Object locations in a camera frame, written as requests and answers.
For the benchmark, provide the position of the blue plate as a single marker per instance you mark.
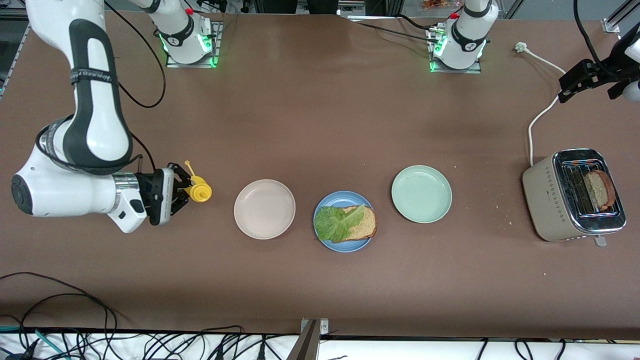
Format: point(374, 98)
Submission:
point(330, 200)

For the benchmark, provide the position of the beige plate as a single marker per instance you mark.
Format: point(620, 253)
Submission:
point(264, 209)

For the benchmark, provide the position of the orange packet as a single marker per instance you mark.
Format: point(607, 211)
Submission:
point(435, 5)

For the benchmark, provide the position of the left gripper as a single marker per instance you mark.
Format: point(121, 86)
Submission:
point(594, 71)

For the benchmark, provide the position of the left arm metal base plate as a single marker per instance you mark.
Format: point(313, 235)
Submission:
point(455, 71)

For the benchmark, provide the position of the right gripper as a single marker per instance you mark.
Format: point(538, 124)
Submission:
point(149, 187)

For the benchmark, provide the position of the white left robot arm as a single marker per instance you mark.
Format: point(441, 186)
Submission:
point(467, 35)

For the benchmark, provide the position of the light green plate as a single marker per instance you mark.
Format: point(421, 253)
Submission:
point(421, 194)

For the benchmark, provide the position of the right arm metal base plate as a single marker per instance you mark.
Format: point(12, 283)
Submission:
point(218, 40)

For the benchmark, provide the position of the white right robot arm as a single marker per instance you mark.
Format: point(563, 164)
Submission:
point(95, 100)

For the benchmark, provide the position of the grey metal bracket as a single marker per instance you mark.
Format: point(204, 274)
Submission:
point(307, 345)

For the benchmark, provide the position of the brown bread slice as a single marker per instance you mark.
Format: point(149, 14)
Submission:
point(599, 189)
point(362, 227)

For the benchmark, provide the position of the green lettuce leaf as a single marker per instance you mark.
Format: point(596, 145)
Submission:
point(332, 222)

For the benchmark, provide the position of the yellow squeeze bottle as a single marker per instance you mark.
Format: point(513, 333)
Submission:
point(201, 192)

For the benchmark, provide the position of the white lower shelf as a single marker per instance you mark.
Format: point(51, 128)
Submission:
point(400, 351)

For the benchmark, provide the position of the beige chrome toaster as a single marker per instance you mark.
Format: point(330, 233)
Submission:
point(545, 200)

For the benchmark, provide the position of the aluminium frame profile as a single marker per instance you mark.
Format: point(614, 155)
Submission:
point(612, 25)
point(10, 12)

